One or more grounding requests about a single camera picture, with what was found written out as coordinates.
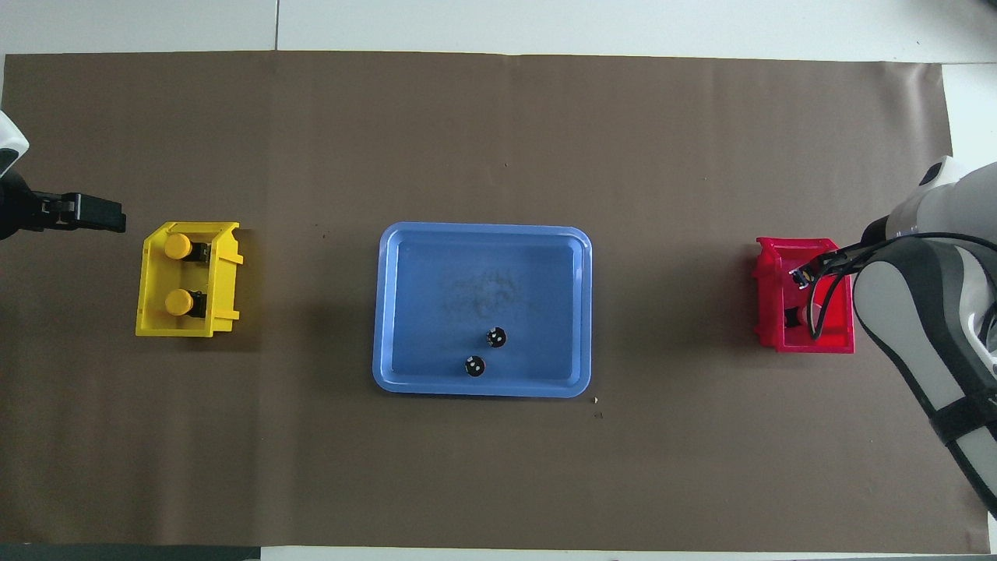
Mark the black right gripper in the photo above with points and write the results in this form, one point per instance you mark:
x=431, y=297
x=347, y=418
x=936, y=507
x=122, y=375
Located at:
x=853, y=257

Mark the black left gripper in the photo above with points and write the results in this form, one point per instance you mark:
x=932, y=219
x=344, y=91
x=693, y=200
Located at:
x=15, y=206

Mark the red push button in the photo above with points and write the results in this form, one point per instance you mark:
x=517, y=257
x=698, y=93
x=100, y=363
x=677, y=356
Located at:
x=802, y=317

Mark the yellow push button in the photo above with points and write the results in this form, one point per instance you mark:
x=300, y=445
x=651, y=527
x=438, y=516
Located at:
x=177, y=246
x=179, y=301

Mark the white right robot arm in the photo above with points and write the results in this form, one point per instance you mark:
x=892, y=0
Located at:
x=896, y=312

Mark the blue plastic tray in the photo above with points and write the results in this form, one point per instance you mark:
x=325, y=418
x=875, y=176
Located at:
x=436, y=312

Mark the red plastic bin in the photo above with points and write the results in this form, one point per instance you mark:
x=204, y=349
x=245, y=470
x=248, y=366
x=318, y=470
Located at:
x=771, y=312

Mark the yellow plastic bin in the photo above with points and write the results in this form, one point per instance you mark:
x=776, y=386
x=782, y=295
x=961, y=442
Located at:
x=222, y=312

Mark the small black cylinder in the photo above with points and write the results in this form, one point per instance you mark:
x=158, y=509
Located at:
x=475, y=365
x=496, y=337

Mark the brown paper table mat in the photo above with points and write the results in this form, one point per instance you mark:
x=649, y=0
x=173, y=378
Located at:
x=498, y=467

